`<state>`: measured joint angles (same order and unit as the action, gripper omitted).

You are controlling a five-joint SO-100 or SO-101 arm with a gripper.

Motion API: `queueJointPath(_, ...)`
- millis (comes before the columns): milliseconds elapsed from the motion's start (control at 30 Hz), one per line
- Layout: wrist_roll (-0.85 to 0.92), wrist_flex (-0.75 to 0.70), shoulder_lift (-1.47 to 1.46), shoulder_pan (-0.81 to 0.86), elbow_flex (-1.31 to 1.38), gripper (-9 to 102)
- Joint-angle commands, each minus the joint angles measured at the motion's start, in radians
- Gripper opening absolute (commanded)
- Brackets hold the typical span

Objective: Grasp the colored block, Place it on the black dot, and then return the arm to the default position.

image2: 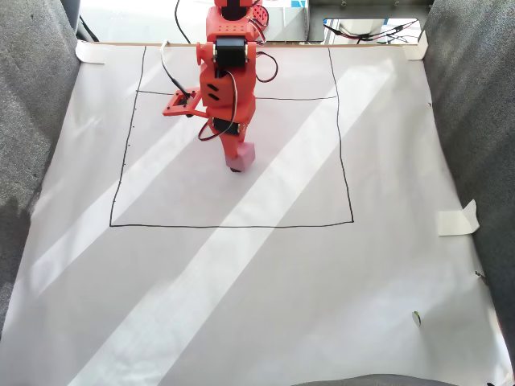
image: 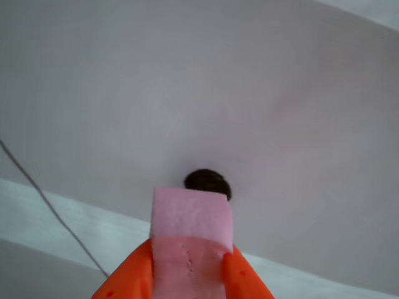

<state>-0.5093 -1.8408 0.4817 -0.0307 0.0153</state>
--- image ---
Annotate black dot mark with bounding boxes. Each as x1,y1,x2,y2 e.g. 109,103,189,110
183,168,233,202

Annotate white paper sheet, black lines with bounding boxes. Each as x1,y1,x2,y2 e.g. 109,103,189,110
0,0,399,299

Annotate pink foam cube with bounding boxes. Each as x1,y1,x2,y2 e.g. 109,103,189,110
148,186,235,299

